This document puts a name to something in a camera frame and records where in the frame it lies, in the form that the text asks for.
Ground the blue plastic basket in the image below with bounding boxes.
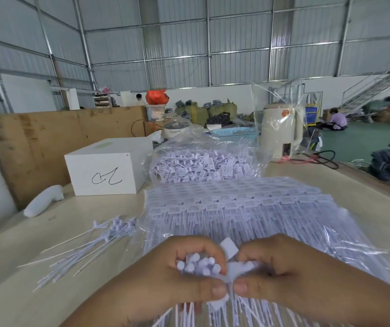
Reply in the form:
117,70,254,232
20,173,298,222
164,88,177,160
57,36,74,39
209,127,260,144

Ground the clear plastic container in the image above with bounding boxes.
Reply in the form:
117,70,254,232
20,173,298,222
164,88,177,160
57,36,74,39
146,104,166,122

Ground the black power cable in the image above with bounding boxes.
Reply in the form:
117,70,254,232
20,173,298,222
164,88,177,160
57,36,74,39
277,150,340,170

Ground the person's right hand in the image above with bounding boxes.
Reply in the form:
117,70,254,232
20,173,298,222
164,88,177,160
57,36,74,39
232,233,350,318

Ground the person's left forearm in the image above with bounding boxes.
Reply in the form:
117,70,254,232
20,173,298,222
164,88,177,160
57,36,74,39
60,281,182,327

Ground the black handbag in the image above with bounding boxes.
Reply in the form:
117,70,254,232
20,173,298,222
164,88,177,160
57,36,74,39
206,112,234,127

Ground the metal staircase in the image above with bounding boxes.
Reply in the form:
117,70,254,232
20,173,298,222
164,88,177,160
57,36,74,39
341,55,390,115

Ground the bundle of white plastic ties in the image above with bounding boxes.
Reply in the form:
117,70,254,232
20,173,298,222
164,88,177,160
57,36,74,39
151,253,237,327

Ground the brown cardboard box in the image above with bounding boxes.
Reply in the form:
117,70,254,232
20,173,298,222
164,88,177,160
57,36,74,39
143,119,164,137

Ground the loose pile of white ties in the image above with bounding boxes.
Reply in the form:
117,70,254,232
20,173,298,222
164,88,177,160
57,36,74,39
17,216,142,292

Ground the clear bag of white tags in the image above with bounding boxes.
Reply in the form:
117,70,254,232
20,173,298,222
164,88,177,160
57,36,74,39
142,127,271,185

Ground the white cardboard box with scribble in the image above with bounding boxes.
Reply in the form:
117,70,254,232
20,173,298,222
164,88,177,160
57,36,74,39
64,136,154,196

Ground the beige electric kettle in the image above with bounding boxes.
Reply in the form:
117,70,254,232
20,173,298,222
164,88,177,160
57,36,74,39
260,102,305,160

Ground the single white seal tie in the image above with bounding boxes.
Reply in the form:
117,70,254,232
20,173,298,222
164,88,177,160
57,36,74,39
220,237,261,305

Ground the green sack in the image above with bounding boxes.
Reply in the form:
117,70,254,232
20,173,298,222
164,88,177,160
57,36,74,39
175,102,210,125
209,99,238,119

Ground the white rice cooker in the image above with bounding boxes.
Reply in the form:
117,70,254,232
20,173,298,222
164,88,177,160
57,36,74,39
161,120,191,140

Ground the person's left hand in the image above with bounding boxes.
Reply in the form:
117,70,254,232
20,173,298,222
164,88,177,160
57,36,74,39
115,235,230,327

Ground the stack of tie sheets in wrap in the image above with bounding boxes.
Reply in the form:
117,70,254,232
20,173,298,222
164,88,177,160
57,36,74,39
137,176,390,305

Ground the person's right forearm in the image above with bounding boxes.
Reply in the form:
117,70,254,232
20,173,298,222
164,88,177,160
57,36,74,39
319,267,390,327

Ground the brown plywood board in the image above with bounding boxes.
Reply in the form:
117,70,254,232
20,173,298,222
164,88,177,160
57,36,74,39
0,106,148,212

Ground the blue plastic crate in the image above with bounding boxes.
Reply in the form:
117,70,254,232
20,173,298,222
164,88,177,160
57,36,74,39
305,104,320,126

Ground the red plastic bag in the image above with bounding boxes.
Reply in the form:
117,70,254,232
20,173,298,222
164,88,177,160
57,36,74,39
145,89,170,105

